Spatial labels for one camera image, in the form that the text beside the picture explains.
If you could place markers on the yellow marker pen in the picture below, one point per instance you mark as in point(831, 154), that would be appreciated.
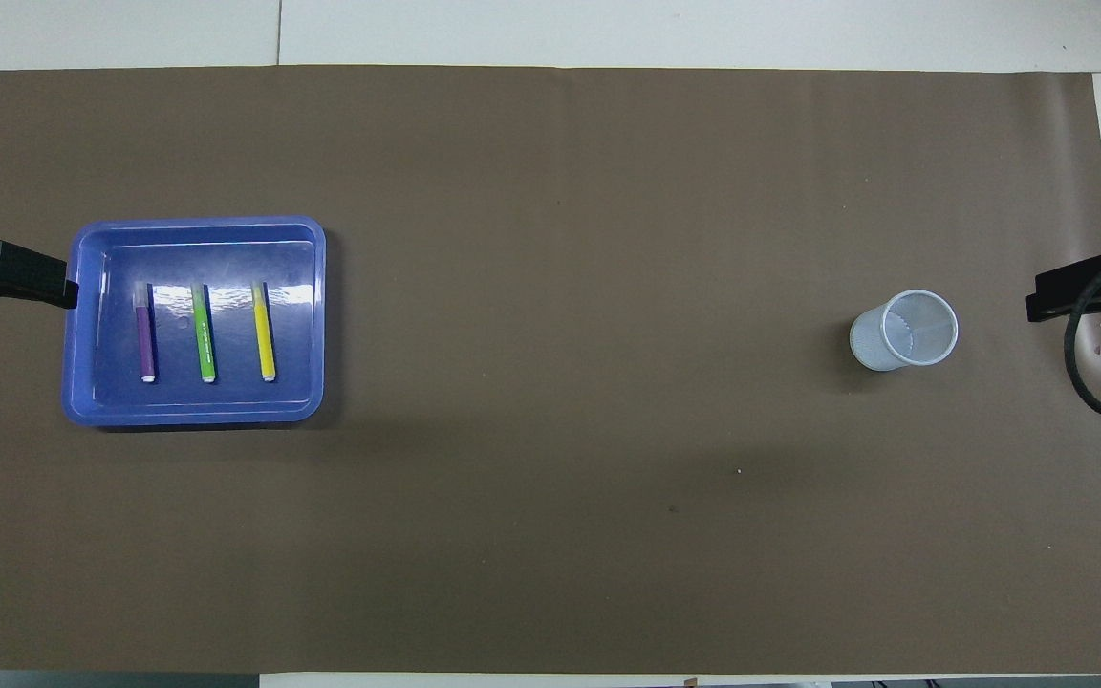
point(265, 339)

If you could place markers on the purple marker pen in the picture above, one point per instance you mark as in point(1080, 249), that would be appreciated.
point(144, 344)

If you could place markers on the green marker pen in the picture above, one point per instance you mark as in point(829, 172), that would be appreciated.
point(204, 339)

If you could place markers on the blue plastic tray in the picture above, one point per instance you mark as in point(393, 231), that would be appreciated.
point(226, 397)

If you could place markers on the brown table mat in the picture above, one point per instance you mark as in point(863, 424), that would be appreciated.
point(550, 287)

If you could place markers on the translucent plastic cup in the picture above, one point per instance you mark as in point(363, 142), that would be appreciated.
point(871, 344)

